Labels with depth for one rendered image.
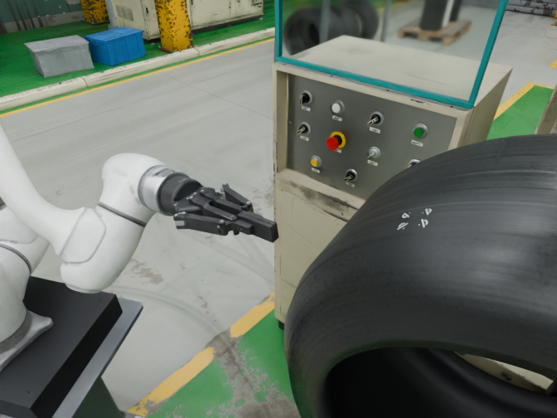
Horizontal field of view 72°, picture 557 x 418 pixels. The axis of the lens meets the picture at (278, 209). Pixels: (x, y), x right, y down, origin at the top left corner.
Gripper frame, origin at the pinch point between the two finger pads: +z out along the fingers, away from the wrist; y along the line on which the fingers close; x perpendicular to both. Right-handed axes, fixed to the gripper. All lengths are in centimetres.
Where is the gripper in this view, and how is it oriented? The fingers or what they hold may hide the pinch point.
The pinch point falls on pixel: (257, 226)
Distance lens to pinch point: 60.3
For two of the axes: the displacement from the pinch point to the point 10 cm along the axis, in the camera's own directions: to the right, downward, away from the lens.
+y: 6.2, -4.9, 6.1
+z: 7.7, 2.6, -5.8
